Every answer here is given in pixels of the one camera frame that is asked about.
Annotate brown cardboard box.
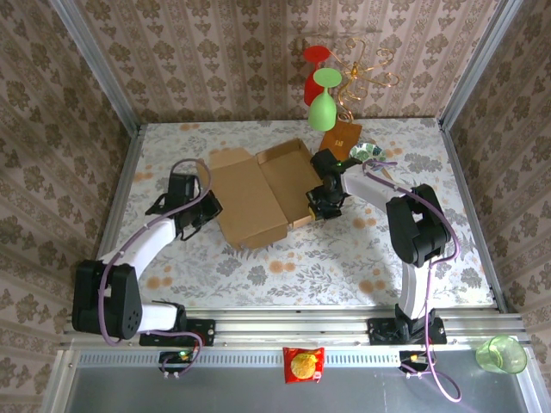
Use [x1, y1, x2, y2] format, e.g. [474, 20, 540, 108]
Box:
[195, 137, 324, 250]

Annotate green leaf patterned bowl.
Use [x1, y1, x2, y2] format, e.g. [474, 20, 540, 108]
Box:
[349, 142, 387, 163]

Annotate brown wooden rack base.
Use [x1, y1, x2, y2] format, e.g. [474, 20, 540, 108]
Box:
[318, 120, 362, 160]

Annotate floral table cover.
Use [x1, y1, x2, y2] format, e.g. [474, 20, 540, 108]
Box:
[96, 118, 496, 311]

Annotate green wine glass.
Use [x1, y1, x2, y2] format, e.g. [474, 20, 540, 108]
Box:
[306, 67, 344, 132]

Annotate small black controller board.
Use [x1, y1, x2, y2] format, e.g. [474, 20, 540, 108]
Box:
[158, 348, 200, 374]
[398, 350, 431, 374]

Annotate red wine glass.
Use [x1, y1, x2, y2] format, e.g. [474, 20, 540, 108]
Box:
[302, 44, 333, 107]

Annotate red snack packet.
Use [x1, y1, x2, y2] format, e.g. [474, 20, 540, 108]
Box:
[282, 346, 326, 384]

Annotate green plastic cup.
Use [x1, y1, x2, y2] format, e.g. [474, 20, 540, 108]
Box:
[474, 335, 529, 374]

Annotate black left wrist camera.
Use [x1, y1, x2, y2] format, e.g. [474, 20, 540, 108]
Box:
[145, 171, 202, 217]

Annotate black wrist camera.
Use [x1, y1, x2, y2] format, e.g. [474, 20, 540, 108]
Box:
[145, 171, 202, 217]
[310, 148, 362, 184]

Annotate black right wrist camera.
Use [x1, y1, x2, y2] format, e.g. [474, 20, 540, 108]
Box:
[310, 148, 362, 184]

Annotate aluminium table side rail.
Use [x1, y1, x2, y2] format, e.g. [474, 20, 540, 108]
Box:
[81, 124, 144, 317]
[437, 122, 509, 315]

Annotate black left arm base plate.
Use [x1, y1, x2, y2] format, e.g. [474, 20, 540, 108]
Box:
[139, 317, 217, 348]

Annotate aluminium mounting rail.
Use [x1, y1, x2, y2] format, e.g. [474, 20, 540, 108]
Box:
[59, 307, 529, 348]

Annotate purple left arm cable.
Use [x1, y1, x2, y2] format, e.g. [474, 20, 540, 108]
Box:
[101, 157, 214, 382]

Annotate gold wire glass rack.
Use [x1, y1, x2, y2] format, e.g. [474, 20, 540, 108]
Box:
[330, 36, 401, 124]

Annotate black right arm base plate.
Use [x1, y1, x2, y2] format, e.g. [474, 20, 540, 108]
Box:
[366, 317, 449, 347]

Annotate aluminium frame post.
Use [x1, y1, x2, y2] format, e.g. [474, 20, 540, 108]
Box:
[49, 0, 143, 134]
[437, 0, 534, 133]

